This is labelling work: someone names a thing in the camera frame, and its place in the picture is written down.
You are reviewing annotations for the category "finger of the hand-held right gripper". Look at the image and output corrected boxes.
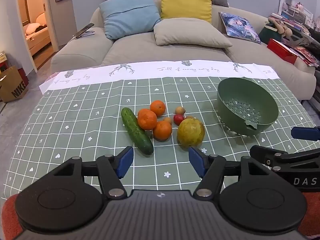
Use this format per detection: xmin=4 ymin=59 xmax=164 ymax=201
xmin=250 ymin=145 xmax=320 ymax=172
xmin=291 ymin=127 xmax=320 ymax=140

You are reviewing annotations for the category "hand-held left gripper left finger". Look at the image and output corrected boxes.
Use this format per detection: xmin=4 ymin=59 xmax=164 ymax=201
xmin=51 ymin=146 xmax=135 ymax=199

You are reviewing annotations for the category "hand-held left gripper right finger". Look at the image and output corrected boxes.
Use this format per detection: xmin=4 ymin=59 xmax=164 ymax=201
xmin=188 ymin=146 xmax=272 ymax=198

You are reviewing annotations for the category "yellow-green round melon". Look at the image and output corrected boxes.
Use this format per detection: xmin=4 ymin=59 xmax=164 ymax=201
xmin=177 ymin=118 xmax=206 ymax=147

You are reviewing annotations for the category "green cucumber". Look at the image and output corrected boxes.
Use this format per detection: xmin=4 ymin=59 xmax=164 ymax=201
xmin=121 ymin=107 xmax=154 ymax=155

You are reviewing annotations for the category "orange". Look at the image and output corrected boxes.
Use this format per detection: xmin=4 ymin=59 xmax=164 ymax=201
xmin=150 ymin=100 xmax=166 ymax=117
xmin=153 ymin=120 xmax=173 ymax=141
xmin=137 ymin=108 xmax=158 ymax=131

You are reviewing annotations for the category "green colander bowl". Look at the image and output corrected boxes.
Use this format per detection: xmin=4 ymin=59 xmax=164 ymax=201
xmin=216 ymin=77 xmax=279 ymax=137

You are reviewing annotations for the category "green checked tablecloth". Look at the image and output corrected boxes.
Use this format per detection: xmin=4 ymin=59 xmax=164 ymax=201
xmin=3 ymin=59 xmax=320 ymax=200

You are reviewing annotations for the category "pile of magazines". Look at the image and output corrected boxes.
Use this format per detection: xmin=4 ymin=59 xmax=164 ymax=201
xmin=287 ymin=44 xmax=320 ymax=67

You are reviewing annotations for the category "red box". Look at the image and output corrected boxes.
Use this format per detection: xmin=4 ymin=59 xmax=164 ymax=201
xmin=267 ymin=38 xmax=299 ymax=65

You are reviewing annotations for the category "dark green bag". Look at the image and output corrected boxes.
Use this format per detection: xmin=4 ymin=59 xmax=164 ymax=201
xmin=258 ymin=22 xmax=282 ymax=45

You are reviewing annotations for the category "beige plush toy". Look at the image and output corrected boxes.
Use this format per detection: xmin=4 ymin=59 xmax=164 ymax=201
xmin=268 ymin=17 xmax=293 ymax=37

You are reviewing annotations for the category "beige sofa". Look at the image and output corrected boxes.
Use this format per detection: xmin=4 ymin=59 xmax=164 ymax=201
xmin=50 ymin=0 xmax=317 ymax=101

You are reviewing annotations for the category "blue printed pillow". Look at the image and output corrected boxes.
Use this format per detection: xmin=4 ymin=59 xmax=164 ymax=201
xmin=219 ymin=11 xmax=261 ymax=44

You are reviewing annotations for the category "white framed board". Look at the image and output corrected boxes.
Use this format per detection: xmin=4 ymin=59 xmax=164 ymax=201
xmin=279 ymin=0 xmax=314 ymax=27

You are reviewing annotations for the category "beige pillow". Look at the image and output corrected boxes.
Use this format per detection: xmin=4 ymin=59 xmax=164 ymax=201
xmin=153 ymin=18 xmax=233 ymax=48

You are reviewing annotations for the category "brown paper bag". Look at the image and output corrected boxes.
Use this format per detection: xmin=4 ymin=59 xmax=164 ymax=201
xmin=0 ymin=66 xmax=29 ymax=103

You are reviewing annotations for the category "black tablet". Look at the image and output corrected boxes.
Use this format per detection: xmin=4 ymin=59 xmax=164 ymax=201
xmin=72 ymin=23 xmax=95 ymax=39

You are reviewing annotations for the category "bed with pillows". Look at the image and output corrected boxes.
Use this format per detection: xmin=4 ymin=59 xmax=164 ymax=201
xmin=24 ymin=12 xmax=52 ymax=56

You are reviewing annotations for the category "yellow pillow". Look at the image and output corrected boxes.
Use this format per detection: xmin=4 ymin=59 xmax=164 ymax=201
xmin=160 ymin=0 xmax=214 ymax=25

